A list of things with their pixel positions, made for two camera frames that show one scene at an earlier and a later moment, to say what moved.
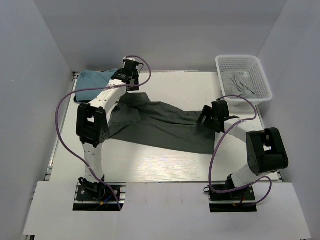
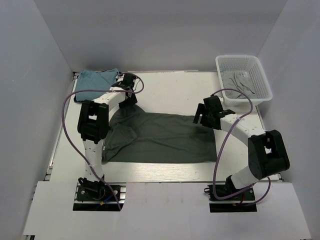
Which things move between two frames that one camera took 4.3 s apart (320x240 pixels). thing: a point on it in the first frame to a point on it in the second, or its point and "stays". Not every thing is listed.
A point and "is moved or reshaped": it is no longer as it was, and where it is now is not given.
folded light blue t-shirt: x=88 y=79 stays
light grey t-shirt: x=238 y=82 stays
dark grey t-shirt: x=137 y=119 is moved or reshaped
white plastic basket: x=243 y=75 stays
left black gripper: x=136 y=86 to x=132 y=100
